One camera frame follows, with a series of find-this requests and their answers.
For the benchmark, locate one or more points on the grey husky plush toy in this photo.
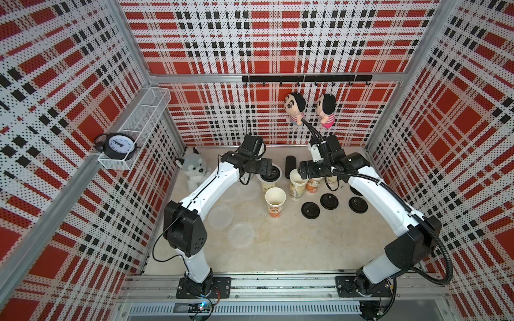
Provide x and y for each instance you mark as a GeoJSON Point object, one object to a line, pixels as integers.
{"type": "Point", "coordinates": [195, 168]}

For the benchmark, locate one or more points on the hanging boy doll striped shirt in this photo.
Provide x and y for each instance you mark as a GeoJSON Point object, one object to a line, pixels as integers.
{"type": "Point", "coordinates": [295, 105]}

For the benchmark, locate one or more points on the black glasses case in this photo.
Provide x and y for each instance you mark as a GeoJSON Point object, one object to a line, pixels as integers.
{"type": "Point", "coordinates": [290, 165]}

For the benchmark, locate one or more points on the black cup lid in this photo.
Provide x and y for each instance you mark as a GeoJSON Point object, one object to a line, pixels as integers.
{"type": "Point", "coordinates": [310, 210]}
{"type": "Point", "coordinates": [355, 191]}
{"type": "Point", "coordinates": [329, 201]}
{"type": "Point", "coordinates": [358, 205]}
{"type": "Point", "coordinates": [274, 173]}

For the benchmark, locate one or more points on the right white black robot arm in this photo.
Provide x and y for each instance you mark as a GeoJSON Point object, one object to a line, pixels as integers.
{"type": "Point", "coordinates": [417, 235]}

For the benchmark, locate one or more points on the black alarm clock on shelf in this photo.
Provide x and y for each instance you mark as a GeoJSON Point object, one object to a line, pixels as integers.
{"type": "Point", "coordinates": [117, 146]}

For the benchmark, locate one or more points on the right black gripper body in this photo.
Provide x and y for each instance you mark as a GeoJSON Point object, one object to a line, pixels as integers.
{"type": "Point", "coordinates": [320, 169]}

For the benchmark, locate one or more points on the paper cup red flowers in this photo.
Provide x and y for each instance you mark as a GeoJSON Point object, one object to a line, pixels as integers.
{"type": "Point", "coordinates": [313, 184]}

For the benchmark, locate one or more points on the white wire wall shelf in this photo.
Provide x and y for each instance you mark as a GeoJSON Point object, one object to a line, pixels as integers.
{"type": "Point", "coordinates": [139, 124]}

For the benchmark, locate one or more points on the black wall hook rail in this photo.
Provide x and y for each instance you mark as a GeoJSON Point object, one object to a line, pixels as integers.
{"type": "Point", "coordinates": [350, 79]}

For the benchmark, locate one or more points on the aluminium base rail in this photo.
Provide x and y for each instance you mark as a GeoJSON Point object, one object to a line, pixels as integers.
{"type": "Point", "coordinates": [410, 297]}

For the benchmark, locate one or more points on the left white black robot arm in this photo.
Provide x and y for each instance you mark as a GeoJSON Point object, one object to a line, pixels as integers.
{"type": "Point", "coordinates": [183, 226]}

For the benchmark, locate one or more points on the hanging doll pink shirt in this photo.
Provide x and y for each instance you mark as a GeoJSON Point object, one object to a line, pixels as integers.
{"type": "Point", "coordinates": [325, 109]}

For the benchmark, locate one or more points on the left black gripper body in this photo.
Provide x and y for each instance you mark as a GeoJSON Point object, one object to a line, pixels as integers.
{"type": "Point", "coordinates": [255, 160]}

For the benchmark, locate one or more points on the black cup lid front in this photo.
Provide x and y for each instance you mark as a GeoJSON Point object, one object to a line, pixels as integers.
{"type": "Point", "coordinates": [358, 205]}

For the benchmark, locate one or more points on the middle tall paper cup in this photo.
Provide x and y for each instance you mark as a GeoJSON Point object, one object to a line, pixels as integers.
{"type": "Point", "coordinates": [297, 185]}

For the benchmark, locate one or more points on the translucent paper disc front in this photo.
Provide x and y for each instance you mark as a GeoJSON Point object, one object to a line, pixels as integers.
{"type": "Point", "coordinates": [241, 234]}

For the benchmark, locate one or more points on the green circuit board with wires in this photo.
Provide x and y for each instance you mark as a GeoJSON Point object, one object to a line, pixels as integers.
{"type": "Point", "coordinates": [201, 309]}

